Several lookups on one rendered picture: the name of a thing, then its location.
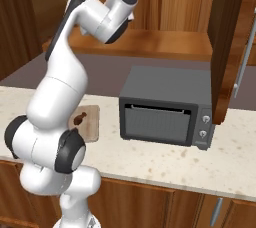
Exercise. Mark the wooden wall cabinet door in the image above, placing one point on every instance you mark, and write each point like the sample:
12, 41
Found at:
230, 38

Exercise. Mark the brown meat drumstick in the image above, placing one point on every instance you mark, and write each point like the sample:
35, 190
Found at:
78, 118

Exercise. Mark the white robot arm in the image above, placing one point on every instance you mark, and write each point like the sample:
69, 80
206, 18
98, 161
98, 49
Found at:
56, 105

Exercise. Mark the wooden base cabinet door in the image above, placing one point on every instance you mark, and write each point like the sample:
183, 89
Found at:
133, 205
23, 202
230, 212

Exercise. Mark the wooden cutting board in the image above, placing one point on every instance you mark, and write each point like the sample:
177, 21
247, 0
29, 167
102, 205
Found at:
91, 123

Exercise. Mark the wooden tall cabinet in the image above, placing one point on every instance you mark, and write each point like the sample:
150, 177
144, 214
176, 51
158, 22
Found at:
16, 22

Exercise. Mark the grey toaster oven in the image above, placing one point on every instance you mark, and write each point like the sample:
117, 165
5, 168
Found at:
166, 105

